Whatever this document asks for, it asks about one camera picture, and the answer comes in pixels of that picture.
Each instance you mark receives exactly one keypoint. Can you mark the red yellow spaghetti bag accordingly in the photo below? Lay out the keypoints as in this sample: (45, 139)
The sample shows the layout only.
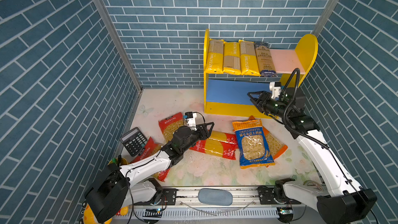
(219, 144)

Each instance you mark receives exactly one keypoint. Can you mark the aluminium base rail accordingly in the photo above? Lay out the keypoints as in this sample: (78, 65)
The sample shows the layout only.
(279, 199)

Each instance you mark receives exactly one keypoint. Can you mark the grey blue oval pad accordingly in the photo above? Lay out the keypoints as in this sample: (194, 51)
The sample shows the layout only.
(217, 197)

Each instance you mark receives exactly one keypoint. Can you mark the red macaroni bag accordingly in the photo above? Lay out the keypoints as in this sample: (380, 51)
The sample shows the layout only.
(170, 124)
(150, 149)

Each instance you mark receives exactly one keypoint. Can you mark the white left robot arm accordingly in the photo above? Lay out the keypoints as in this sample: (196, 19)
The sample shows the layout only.
(112, 189)

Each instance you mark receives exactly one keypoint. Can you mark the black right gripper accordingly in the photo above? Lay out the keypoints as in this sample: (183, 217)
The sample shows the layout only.
(267, 97)

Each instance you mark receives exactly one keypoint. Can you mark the yellow shelf with coloured boards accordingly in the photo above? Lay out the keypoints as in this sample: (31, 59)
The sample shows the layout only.
(226, 94)

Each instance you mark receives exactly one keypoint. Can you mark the blue clear spaghetti bag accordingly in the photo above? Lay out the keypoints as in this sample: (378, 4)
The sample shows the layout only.
(264, 58)

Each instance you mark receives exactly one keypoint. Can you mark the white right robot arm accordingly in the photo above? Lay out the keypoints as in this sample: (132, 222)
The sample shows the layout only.
(343, 200)

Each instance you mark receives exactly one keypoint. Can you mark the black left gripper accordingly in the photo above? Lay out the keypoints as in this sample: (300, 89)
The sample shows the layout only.
(200, 132)

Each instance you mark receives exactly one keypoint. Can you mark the blue orecchiette pasta bag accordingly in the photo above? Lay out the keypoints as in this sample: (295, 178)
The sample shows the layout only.
(252, 144)

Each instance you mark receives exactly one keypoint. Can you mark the orange pasta bag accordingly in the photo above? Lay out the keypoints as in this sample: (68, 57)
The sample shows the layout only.
(276, 147)

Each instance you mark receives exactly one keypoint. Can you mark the yellow plush toy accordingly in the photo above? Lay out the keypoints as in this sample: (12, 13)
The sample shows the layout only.
(89, 217)

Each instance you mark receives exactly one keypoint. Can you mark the yellow pen cup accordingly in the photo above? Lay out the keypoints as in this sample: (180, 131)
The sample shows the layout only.
(119, 161)

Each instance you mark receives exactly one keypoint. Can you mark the black calculator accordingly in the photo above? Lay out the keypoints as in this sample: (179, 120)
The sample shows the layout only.
(134, 141)

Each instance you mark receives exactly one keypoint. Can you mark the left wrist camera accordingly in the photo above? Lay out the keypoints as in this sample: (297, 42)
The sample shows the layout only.
(190, 119)

